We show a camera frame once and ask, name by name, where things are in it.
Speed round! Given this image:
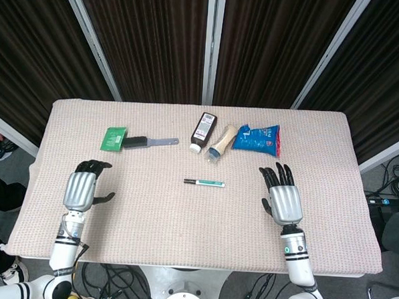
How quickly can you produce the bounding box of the person in dark clothes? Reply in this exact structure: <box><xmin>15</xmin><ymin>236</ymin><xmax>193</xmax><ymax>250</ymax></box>
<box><xmin>0</xmin><ymin>127</ymin><xmax>33</xmax><ymax>280</ymax></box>

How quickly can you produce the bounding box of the beige woven table cloth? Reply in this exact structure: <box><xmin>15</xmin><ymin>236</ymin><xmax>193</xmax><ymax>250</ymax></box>
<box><xmin>5</xmin><ymin>94</ymin><xmax>392</xmax><ymax>279</ymax></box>

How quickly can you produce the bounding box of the black cable bundle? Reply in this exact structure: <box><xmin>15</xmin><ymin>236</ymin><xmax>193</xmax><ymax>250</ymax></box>
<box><xmin>377</xmin><ymin>151</ymin><xmax>399</xmax><ymax>198</ymax></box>

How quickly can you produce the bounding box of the black cable tangle under table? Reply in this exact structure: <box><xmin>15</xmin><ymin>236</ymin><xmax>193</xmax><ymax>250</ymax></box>
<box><xmin>73</xmin><ymin>262</ymin><xmax>156</xmax><ymax>299</ymax></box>

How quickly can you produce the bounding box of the teal white marker body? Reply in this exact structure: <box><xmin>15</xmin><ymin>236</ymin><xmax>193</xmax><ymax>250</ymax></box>
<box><xmin>196</xmin><ymin>178</ymin><xmax>226</xmax><ymax>188</ymax></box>

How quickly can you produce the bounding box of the green packet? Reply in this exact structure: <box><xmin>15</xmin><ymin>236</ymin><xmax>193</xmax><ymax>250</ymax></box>
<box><xmin>99</xmin><ymin>125</ymin><xmax>128</xmax><ymax>153</ymax></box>

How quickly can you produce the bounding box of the black brush grey handle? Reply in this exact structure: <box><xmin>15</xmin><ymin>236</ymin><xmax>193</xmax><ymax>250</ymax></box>
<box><xmin>122</xmin><ymin>135</ymin><xmax>180</xmax><ymax>153</ymax></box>

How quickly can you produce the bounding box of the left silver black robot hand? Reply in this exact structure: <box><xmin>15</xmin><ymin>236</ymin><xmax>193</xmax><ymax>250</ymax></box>
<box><xmin>61</xmin><ymin>158</ymin><xmax>118</xmax><ymax>216</ymax></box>

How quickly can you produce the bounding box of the dark bottle white label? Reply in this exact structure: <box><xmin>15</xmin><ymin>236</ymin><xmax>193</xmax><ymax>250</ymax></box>
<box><xmin>188</xmin><ymin>111</ymin><xmax>218</xmax><ymax>155</ymax></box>

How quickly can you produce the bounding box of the cream squeeze bottle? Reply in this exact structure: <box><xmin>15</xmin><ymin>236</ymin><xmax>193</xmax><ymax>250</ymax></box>
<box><xmin>203</xmin><ymin>123</ymin><xmax>237</xmax><ymax>165</ymax></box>

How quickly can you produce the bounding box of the black power strip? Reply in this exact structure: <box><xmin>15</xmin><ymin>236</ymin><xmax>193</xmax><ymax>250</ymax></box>
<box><xmin>366</xmin><ymin>194</ymin><xmax>399</xmax><ymax>207</ymax></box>

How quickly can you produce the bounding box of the blue snack bag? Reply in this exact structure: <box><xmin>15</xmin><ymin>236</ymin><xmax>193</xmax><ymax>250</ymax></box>
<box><xmin>231</xmin><ymin>122</ymin><xmax>284</xmax><ymax>159</ymax></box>

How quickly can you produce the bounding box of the white black sneaker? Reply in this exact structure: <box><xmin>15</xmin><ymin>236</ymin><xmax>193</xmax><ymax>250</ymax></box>
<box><xmin>0</xmin><ymin>258</ymin><xmax>31</xmax><ymax>287</ymax></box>

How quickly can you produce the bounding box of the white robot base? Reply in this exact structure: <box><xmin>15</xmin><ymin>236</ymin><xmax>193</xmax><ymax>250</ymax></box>
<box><xmin>137</xmin><ymin>264</ymin><xmax>235</xmax><ymax>299</ymax></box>

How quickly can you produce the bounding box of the dark ribbed partition panel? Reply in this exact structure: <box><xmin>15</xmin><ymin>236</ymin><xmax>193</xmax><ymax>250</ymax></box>
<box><xmin>203</xmin><ymin>0</ymin><xmax>361</xmax><ymax>114</ymax></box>
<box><xmin>54</xmin><ymin>0</ymin><xmax>217</xmax><ymax>106</ymax></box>
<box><xmin>0</xmin><ymin>0</ymin><xmax>128</xmax><ymax>161</ymax></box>
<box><xmin>287</xmin><ymin>0</ymin><xmax>399</xmax><ymax>176</ymax></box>

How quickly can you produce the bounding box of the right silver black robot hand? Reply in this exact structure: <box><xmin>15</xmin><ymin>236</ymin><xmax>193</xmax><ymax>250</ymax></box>
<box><xmin>255</xmin><ymin>161</ymin><xmax>307</xmax><ymax>227</ymax></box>

